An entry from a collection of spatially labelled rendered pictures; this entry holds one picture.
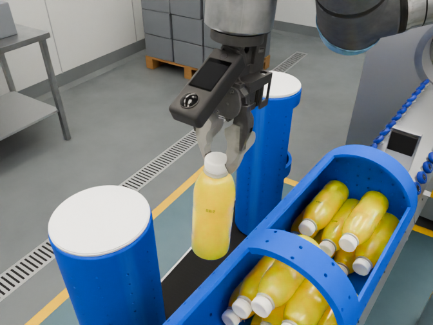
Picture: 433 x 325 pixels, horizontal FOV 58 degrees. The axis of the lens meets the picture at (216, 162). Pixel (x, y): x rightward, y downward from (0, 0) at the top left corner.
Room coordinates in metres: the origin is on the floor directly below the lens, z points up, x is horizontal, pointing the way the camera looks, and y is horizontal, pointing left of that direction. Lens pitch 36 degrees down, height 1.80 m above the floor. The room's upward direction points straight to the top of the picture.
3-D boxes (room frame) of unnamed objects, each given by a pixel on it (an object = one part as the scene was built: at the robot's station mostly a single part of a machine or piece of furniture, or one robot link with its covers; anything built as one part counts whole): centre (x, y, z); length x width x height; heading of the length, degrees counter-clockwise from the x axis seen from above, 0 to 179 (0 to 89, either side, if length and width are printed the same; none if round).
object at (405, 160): (1.18, -0.67, 1.00); 0.10 x 0.04 x 0.15; 52
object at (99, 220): (0.80, 0.33, 1.03); 0.28 x 0.28 x 0.01
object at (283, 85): (1.69, -0.25, 1.03); 0.28 x 0.28 x 0.01
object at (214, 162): (0.50, 0.00, 1.45); 0.04 x 0.04 x 0.02
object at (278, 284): (0.52, -0.14, 1.15); 0.19 x 0.07 x 0.07; 142
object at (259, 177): (1.69, -0.25, 0.59); 0.28 x 0.28 x 0.88
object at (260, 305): (0.44, -0.08, 1.15); 0.04 x 0.02 x 0.04; 52
